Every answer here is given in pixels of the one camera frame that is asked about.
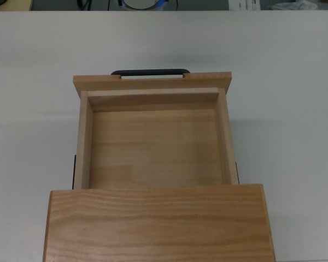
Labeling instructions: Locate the wooden drawer with handle notch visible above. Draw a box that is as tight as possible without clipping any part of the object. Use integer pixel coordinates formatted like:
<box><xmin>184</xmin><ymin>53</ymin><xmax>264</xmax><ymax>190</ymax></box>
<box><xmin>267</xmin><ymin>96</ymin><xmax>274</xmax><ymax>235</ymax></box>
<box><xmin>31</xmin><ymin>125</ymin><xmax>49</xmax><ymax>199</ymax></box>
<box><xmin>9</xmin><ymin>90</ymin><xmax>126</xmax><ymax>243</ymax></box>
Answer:
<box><xmin>72</xmin><ymin>71</ymin><xmax>240</xmax><ymax>190</ymax></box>

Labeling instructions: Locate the black drawer handle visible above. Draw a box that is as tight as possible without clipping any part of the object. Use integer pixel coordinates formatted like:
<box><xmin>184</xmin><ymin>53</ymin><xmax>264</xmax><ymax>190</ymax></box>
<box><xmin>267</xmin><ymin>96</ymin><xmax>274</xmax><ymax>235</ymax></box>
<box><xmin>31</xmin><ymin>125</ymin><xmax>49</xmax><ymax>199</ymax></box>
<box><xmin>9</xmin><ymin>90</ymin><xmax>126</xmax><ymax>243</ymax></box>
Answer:
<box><xmin>110</xmin><ymin>68</ymin><xmax>191</xmax><ymax>81</ymax></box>

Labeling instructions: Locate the wooden two-drawer cabinet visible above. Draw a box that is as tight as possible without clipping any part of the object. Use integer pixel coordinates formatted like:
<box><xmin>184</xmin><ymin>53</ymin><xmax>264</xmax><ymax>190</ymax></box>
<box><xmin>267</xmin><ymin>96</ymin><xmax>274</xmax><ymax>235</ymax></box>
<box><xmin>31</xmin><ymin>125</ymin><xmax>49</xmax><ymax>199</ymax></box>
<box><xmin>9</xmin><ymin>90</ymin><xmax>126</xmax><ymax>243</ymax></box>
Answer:
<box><xmin>43</xmin><ymin>183</ymin><xmax>277</xmax><ymax>262</ymax></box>

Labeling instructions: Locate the white paper sheet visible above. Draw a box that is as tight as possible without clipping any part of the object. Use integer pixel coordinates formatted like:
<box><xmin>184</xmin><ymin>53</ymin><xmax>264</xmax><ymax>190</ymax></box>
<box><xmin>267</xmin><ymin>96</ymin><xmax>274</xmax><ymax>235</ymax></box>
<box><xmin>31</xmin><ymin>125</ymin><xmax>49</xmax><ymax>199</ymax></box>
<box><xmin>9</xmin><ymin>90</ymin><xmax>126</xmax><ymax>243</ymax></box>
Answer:
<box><xmin>228</xmin><ymin>0</ymin><xmax>269</xmax><ymax>11</ymax></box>

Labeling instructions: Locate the clear plastic bag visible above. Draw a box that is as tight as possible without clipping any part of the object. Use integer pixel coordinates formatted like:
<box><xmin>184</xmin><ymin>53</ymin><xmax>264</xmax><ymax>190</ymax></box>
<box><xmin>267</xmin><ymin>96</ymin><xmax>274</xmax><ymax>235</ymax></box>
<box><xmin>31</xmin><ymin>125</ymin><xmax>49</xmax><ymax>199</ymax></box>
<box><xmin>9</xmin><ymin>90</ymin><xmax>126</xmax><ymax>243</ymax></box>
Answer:
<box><xmin>267</xmin><ymin>0</ymin><xmax>321</xmax><ymax>11</ymax></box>

